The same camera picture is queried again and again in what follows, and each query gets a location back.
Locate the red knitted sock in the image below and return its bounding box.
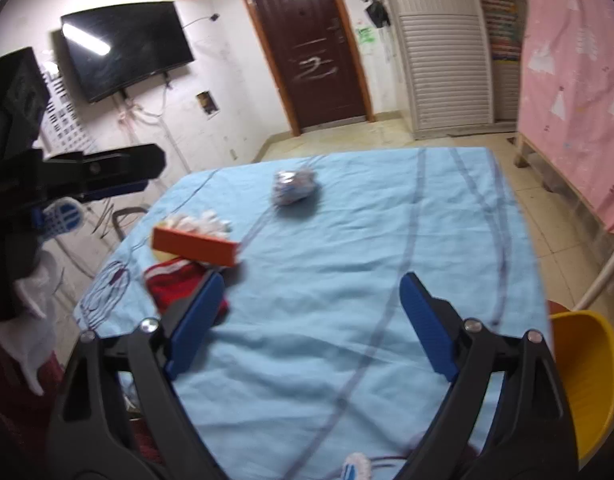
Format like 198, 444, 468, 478
143, 257, 208, 318

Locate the orange tissue box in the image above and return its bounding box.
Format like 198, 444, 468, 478
152, 226, 238, 268

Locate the silver foil wrapper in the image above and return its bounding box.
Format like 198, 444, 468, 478
272, 168, 318, 206

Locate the yellow trash bin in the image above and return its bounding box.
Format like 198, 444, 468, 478
549, 301, 614, 463

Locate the white gloved left hand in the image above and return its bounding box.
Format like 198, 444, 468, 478
0, 197, 84, 396

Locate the eye chart poster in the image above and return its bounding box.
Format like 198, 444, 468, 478
39, 51, 98, 156

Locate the light blue bed sheet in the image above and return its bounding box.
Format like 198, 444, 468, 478
75, 148, 549, 479

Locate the white metal chair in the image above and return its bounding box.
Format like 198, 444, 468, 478
572, 249, 614, 311

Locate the white slatted wardrobe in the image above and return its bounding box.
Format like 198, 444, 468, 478
386, 0, 516, 140

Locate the pink tree-print curtain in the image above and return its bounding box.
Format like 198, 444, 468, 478
518, 0, 614, 233

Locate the dark brown door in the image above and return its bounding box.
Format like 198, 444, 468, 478
245, 0, 375, 136

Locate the black wall television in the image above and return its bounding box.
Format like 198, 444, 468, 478
60, 1, 194, 103

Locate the colourful wall chart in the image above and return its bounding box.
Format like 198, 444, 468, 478
480, 0, 522, 62

